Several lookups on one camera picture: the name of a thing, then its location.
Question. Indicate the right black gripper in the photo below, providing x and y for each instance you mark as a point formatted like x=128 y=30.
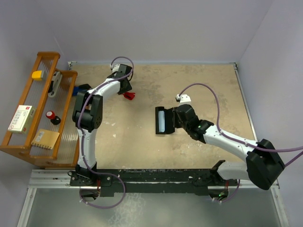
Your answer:
x=176 y=113

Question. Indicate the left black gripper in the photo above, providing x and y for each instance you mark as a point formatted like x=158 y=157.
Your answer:
x=128 y=88

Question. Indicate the red sunglasses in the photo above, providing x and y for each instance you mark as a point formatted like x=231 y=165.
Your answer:
x=129 y=95

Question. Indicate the black sunglasses case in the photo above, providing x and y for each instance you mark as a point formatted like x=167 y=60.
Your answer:
x=169 y=120

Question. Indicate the blue cleaning cloth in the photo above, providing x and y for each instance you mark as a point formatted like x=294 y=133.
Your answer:
x=161 y=121

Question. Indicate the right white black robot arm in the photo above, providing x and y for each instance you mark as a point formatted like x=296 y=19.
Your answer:
x=261 y=165

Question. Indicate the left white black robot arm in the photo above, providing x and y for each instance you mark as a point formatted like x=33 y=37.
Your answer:
x=88 y=114

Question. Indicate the blue black stapler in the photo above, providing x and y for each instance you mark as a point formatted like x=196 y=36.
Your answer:
x=79 y=88

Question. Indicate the white black stapler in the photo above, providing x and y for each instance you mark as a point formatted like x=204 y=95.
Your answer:
x=55 y=83

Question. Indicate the red black stamp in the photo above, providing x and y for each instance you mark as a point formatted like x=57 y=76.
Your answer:
x=55 y=120

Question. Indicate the yellow grey block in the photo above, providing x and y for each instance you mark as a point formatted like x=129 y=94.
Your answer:
x=38 y=75

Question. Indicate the wooden tiered rack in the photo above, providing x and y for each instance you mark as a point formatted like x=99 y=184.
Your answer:
x=65 y=153

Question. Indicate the white red paper box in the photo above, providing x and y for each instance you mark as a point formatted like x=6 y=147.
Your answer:
x=22 y=119

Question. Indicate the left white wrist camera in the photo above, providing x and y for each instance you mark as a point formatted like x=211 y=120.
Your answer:
x=115 y=68

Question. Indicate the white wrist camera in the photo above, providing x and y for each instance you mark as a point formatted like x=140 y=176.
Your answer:
x=115 y=68
x=183 y=99

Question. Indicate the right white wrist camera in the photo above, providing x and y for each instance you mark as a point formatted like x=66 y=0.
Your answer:
x=183 y=99

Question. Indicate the aluminium table frame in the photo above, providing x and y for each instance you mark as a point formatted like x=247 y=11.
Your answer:
x=126 y=139

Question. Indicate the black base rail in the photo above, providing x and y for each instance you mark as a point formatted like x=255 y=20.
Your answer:
x=201 y=182

